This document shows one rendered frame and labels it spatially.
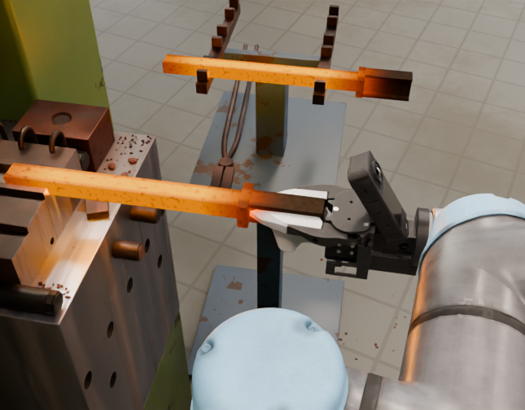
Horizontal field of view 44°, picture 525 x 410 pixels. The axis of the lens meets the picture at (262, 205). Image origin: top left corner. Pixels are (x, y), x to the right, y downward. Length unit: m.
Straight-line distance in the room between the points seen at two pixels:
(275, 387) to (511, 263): 0.16
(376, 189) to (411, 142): 1.88
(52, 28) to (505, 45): 2.54
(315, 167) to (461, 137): 1.37
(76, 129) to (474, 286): 0.72
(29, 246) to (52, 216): 0.06
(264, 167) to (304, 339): 1.07
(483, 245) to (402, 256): 0.41
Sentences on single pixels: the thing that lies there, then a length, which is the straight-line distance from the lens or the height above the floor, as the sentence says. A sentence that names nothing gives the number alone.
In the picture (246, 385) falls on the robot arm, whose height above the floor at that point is 1.29.
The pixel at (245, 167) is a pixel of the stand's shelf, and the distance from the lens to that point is 1.38.
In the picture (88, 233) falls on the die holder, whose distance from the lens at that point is 0.92.
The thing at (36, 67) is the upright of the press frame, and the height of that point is 1.00.
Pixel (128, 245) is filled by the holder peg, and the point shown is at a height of 0.88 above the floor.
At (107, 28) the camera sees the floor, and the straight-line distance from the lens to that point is 3.40.
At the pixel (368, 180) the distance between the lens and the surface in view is 0.72.
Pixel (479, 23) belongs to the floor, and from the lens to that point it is 3.52.
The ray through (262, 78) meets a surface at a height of 0.93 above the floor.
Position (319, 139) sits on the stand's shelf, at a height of 0.67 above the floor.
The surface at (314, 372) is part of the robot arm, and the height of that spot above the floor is 1.29.
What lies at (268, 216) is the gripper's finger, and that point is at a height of 1.01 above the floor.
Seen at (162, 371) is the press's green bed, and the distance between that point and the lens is 1.33.
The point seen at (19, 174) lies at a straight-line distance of 0.89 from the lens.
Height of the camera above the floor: 1.55
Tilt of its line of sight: 43 degrees down
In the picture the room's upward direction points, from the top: straight up
